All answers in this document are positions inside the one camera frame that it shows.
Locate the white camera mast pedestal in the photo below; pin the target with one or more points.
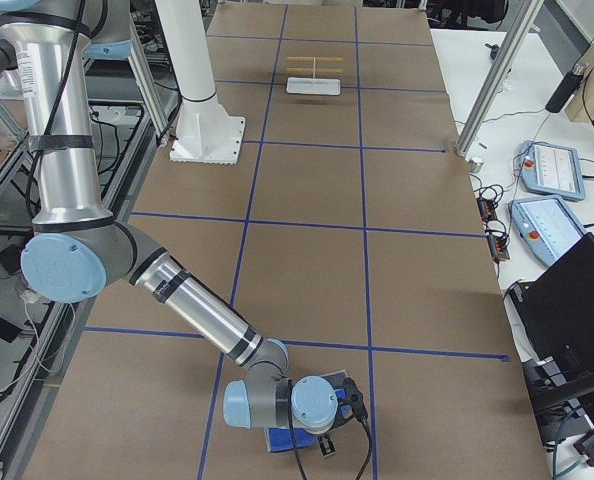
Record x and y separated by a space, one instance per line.
205 132

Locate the small silver cylinder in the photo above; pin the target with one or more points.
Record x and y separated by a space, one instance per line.
475 164

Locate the black computer monitor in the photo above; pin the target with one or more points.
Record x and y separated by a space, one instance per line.
557 310

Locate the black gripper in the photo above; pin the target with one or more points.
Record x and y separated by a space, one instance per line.
327 444

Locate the near blue teach pendant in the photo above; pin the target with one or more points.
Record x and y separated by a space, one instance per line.
547 225

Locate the blue teach pendant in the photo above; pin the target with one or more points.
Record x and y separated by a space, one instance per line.
551 169
547 225

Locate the blue and grey towel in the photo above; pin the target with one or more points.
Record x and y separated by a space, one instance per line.
287 437

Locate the white wooden towel rack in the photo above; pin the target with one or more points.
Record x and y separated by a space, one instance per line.
315 79

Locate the far blue teach pendant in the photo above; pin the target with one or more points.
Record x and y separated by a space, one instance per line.
551 169

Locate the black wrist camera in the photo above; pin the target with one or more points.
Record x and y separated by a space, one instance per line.
350 403

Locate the aluminium frame post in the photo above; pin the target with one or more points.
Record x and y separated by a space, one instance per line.
509 48

